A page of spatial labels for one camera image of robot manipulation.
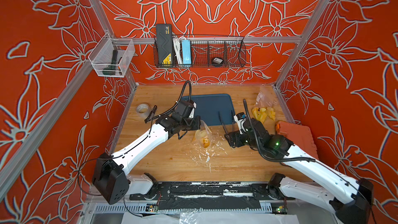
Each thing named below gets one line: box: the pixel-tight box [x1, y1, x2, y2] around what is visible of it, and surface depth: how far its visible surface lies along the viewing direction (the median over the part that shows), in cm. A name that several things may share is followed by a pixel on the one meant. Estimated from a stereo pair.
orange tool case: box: [275, 120, 319, 160], surface depth 89 cm
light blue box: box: [181, 39, 192, 65], surface depth 92 cm
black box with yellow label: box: [155, 23, 174, 65], surface depth 89 cm
